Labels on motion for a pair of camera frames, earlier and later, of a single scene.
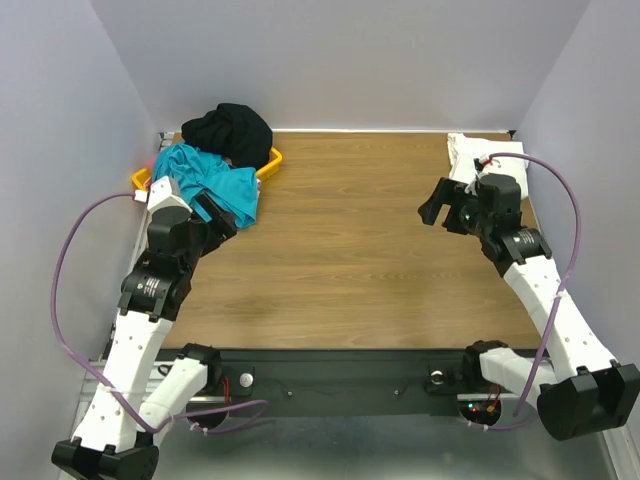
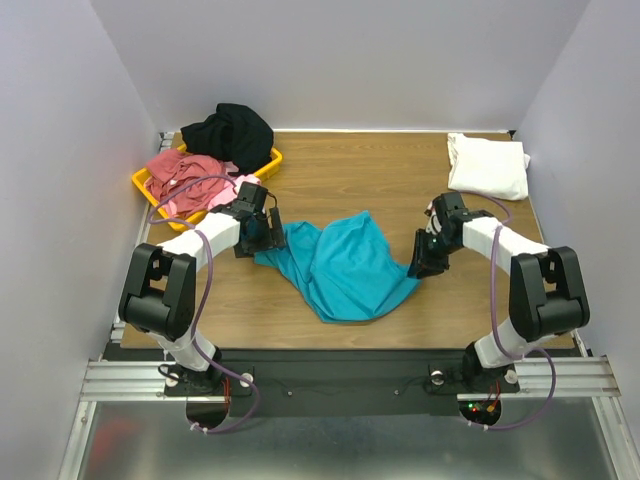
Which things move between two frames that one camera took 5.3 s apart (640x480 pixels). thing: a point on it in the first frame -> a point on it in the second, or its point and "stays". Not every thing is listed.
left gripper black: x=222 y=227 -> x=271 y=239
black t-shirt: x=233 y=130 stays
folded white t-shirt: x=463 y=151 stays
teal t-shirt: x=194 y=170 -> x=346 y=267
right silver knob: x=436 y=377 stays
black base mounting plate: x=343 y=381 stays
